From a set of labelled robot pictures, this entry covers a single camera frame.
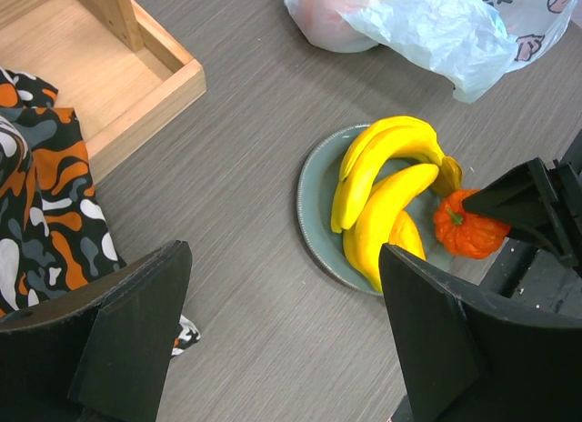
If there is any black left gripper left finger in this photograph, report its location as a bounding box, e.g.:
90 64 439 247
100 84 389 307
1 241 192 421

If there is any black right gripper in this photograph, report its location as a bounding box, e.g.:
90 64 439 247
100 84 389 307
462 136 581 274

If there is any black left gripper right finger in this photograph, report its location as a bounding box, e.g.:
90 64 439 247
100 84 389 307
379 245 581 421

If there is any orange fake fruit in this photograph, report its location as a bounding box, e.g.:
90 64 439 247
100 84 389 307
433 189 511 259

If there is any yellow fake banana bunch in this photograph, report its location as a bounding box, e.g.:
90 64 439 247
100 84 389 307
330 116 463 293

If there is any light blue cartoon plastic bag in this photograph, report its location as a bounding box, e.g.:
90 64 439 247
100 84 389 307
283 0 579 103

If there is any orange camouflage patterned garment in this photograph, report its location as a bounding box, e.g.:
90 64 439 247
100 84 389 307
0 66 202 357

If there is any wooden clothes rack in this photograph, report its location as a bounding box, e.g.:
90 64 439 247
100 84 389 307
1 0 206 181

